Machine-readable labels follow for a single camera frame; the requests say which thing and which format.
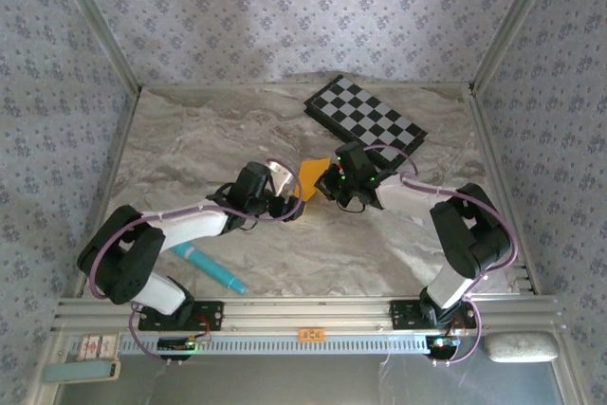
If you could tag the orange paper sheet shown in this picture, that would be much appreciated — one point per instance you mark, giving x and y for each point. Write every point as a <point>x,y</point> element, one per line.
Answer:
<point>310,177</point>

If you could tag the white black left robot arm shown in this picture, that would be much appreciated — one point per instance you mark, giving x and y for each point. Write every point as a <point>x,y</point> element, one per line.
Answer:
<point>189,227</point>

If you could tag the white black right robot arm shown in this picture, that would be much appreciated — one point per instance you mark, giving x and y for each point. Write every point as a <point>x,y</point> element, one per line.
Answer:
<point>403,196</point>

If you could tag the teal marker pen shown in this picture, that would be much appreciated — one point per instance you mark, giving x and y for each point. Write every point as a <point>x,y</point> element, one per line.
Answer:
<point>208,267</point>

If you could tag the black grey folded chessboard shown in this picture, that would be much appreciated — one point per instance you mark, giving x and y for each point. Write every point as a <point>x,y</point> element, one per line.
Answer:
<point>360,111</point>

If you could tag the small orange label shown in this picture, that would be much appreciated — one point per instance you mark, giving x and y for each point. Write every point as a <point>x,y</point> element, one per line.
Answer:
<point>312,334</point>

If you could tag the small circuit board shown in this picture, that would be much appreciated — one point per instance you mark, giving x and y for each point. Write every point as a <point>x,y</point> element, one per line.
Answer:
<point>175,343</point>
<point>443,342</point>

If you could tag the red white card box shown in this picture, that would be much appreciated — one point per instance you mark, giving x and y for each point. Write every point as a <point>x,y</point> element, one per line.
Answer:
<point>97,347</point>

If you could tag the grey sponge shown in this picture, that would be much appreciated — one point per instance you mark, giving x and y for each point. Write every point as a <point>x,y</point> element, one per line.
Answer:
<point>521,347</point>

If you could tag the teal flat box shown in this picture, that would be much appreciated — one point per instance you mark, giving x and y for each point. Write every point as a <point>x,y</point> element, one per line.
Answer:
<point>78,372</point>

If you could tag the aluminium mounting rail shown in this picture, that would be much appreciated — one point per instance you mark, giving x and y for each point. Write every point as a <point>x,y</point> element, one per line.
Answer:
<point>308,312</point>

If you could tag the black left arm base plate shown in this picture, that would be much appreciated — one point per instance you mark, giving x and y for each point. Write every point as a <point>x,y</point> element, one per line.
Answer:
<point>208,317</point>

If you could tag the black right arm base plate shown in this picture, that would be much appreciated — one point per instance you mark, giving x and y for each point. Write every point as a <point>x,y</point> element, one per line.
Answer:
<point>403,315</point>

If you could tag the aluminium side rail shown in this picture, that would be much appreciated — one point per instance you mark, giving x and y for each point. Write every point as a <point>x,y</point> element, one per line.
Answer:
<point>122,139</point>
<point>486,139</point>

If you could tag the aluminium frame post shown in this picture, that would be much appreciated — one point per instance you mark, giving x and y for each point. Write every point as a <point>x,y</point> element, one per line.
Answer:
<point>514,16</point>
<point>97,16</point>

